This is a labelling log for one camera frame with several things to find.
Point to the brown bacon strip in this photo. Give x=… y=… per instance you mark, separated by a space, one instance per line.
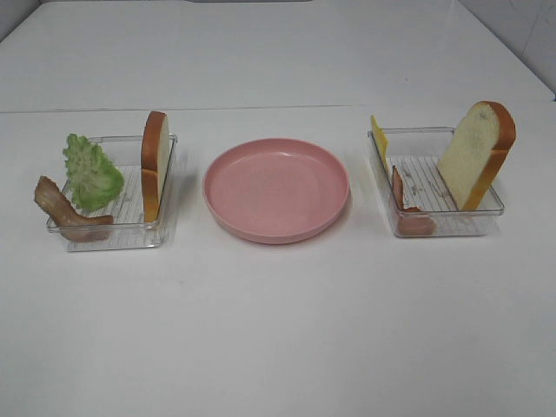
x=407 y=224
x=52 y=201

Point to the white bread slice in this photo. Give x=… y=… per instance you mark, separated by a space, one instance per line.
x=479 y=147
x=154 y=162

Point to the green lettuce leaf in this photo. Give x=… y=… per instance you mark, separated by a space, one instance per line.
x=94 y=180

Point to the pink round plate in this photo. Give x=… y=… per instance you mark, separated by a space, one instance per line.
x=276 y=190

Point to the yellow cheese slice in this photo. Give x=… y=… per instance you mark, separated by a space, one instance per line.
x=381 y=142

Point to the right clear plastic tray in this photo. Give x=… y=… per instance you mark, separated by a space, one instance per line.
x=415 y=152

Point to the clear plastic tray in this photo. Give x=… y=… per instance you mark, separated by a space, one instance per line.
x=415 y=152
x=129 y=230

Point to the left clear plastic tray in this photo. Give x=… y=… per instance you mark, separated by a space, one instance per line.
x=129 y=230

